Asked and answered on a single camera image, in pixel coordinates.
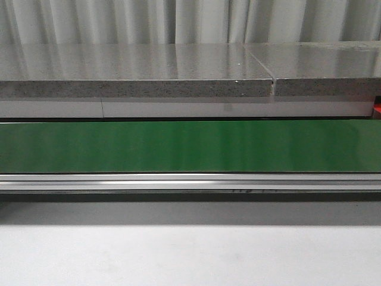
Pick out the grey stone slab left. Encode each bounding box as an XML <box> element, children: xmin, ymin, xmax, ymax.
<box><xmin>1</xmin><ymin>43</ymin><xmax>272</xmax><ymax>98</ymax></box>

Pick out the grey pleated curtain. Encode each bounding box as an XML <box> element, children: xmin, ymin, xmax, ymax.
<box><xmin>1</xmin><ymin>1</ymin><xmax>380</xmax><ymax>44</ymax></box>

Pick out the grey stone slab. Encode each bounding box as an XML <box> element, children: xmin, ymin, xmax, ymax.
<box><xmin>245</xmin><ymin>41</ymin><xmax>380</xmax><ymax>101</ymax></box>
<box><xmin>1</xmin><ymin>43</ymin><xmax>272</xmax><ymax>98</ymax></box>

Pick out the grey stone slab right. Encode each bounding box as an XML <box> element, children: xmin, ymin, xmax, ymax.
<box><xmin>245</xmin><ymin>41</ymin><xmax>380</xmax><ymax>101</ymax></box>

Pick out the aluminium conveyor frame rail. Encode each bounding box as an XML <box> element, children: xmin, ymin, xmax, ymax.
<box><xmin>1</xmin><ymin>173</ymin><xmax>380</xmax><ymax>195</ymax></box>

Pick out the red plastic tray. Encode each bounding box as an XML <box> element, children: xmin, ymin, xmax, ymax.
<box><xmin>372</xmin><ymin>103</ymin><xmax>381</xmax><ymax>120</ymax></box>

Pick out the green conveyor belt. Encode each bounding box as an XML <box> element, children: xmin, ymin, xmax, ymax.
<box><xmin>1</xmin><ymin>119</ymin><xmax>380</xmax><ymax>173</ymax></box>

